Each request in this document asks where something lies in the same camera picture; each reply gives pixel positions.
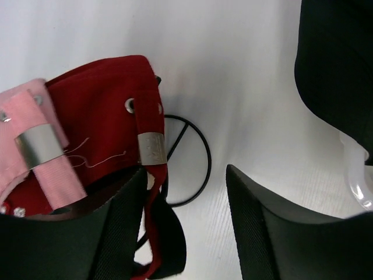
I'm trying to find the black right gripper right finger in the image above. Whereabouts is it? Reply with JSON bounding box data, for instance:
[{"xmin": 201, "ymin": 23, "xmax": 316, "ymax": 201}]
[{"xmin": 226, "ymin": 165, "xmax": 372, "ymax": 279}]

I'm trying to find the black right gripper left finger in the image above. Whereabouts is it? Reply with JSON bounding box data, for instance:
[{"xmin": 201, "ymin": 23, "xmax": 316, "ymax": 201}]
[{"xmin": 1, "ymin": 167, "xmax": 187, "ymax": 279}]

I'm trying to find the pink baseball cap white logo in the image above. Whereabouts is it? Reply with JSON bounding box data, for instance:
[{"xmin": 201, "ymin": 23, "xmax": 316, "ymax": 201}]
[{"xmin": 1, "ymin": 79, "xmax": 86, "ymax": 209}]

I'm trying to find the red baseball cap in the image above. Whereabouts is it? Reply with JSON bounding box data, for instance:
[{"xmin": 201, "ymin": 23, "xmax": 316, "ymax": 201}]
[{"xmin": 0, "ymin": 55, "xmax": 170, "ymax": 280}]

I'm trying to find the black baseball cap gold logo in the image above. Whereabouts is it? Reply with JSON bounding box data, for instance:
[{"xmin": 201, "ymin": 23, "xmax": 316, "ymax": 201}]
[{"xmin": 294, "ymin": 1, "xmax": 372, "ymax": 166}]

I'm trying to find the white plastic basket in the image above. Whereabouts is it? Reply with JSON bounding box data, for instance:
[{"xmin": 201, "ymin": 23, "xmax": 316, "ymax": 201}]
[{"xmin": 339, "ymin": 131, "xmax": 372, "ymax": 212}]

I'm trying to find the black wire hat stand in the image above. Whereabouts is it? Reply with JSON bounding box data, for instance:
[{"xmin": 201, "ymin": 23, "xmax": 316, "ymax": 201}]
[{"xmin": 133, "ymin": 75, "xmax": 212, "ymax": 254}]

